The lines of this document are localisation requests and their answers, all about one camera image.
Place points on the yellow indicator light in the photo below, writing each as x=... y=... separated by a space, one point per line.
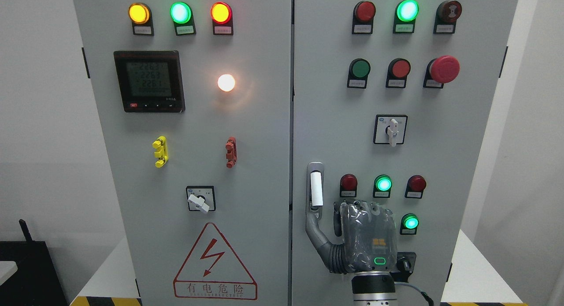
x=141 y=19

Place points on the dark red indicator light right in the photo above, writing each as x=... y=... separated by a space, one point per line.
x=415 y=187

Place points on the red indicator light top left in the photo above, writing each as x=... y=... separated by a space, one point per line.
x=222 y=17

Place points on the red push button upper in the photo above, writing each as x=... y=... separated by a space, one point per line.
x=397 y=73

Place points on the green lit button lower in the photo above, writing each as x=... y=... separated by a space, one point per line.
x=409 y=224

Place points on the red emergency stop button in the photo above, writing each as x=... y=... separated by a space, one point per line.
x=440 y=71

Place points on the grey left cabinet door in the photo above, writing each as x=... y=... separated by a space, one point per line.
x=252 y=198

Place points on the grey right cabinet door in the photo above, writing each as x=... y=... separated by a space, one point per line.
x=334 y=125

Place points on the dark red buzzer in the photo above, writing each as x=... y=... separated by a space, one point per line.
x=446 y=18

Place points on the dark red indicator light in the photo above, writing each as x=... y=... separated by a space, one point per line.
x=348 y=186
x=415 y=187

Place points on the green indicator light top right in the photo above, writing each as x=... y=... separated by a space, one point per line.
x=405 y=17

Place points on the dark red indicator light left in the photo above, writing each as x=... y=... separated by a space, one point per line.
x=348 y=186

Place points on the white glowing indicator light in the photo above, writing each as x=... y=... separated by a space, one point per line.
x=226 y=82

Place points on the red electrical warning sign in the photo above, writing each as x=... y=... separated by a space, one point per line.
x=213 y=270

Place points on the white selector switch upper right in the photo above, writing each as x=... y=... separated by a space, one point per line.
x=390 y=129

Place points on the green push button upper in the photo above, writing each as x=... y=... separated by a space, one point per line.
x=359 y=70

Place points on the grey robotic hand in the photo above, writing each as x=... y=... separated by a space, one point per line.
x=370 y=240

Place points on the green indicator light top left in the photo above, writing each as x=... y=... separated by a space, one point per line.
x=182 y=17

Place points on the white selector switch left door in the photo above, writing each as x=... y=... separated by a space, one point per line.
x=201 y=198

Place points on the black rotary knob switch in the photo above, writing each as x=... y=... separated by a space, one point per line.
x=405 y=266

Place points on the green indicator light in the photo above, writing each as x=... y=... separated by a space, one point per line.
x=382 y=187
x=182 y=17
x=405 y=17

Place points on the green indicator light middle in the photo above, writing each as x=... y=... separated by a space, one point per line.
x=382 y=187

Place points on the red indicator light top right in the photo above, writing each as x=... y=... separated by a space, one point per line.
x=363 y=18

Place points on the silver door handle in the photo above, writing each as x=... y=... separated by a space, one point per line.
x=314 y=189

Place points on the black digital power meter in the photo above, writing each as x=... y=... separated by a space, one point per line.
x=150 y=81

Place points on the black box with antenna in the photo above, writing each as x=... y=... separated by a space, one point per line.
x=35 y=282

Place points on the grey cabinet door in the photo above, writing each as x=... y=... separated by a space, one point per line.
x=252 y=198
x=334 y=125

